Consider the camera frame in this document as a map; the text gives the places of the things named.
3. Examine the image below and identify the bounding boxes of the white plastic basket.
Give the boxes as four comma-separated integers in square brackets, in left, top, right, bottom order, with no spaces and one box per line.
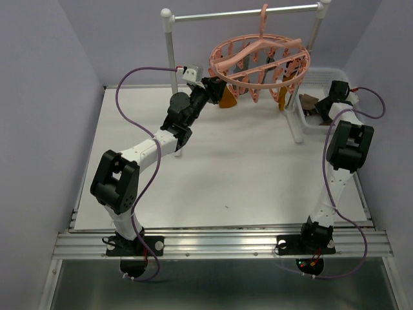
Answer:
[294,67,349,134]

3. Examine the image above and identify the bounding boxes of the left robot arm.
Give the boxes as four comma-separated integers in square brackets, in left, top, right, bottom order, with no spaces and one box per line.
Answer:
[90,78,226,256]

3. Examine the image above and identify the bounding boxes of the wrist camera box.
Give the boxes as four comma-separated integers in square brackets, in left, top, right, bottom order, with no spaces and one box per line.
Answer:
[347,87,359,105]
[182,65,205,88]

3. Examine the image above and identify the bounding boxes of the white drying rack stand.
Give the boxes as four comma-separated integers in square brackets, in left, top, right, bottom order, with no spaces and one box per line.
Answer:
[161,1,330,143]

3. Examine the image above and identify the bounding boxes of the pink round clip hanger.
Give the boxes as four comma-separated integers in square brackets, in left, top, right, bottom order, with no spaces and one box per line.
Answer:
[208,4,310,104]

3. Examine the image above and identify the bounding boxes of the mustard brown striped sock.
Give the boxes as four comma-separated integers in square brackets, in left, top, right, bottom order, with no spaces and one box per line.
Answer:
[277,61,298,112]

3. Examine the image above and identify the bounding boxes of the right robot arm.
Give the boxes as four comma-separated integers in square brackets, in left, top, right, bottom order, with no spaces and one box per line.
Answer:
[297,81,374,254]

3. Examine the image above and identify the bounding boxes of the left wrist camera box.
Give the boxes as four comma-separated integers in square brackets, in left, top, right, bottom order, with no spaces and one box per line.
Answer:
[182,65,205,88]

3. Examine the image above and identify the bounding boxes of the beige sock in basket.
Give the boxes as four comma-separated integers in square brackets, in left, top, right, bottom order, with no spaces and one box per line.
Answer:
[299,94,332,126]

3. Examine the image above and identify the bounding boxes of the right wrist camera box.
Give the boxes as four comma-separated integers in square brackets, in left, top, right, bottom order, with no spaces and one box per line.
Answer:
[347,87,359,105]

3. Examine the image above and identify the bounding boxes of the aluminium mounting rail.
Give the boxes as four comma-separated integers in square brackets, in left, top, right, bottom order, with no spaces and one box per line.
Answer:
[52,222,394,260]

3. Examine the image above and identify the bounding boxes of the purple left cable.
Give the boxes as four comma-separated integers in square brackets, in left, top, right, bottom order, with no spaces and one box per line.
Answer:
[116,66,161,282]

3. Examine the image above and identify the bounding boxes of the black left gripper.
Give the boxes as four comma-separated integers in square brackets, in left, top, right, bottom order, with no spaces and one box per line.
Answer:
[185,76,227,127]

